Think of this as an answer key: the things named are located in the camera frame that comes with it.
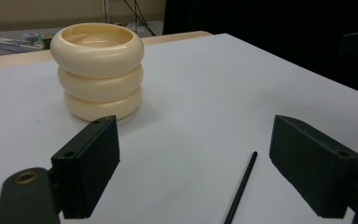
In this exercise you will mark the thin black pen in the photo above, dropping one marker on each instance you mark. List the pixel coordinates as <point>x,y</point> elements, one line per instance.
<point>242,183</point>

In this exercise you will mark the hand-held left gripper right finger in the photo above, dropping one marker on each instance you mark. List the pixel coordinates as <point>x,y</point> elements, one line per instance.
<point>313,165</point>

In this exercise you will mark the cream ribbed pen holder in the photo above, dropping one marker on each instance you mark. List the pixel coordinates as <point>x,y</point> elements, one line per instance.
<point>99,62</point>

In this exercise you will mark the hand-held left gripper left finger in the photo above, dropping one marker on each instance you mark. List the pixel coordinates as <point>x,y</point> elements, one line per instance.
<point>87,161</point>

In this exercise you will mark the white table sheet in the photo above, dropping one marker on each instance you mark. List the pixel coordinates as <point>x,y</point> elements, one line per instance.
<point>186,102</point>

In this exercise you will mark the black curtain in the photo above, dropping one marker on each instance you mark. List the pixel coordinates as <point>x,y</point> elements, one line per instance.
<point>276,28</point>

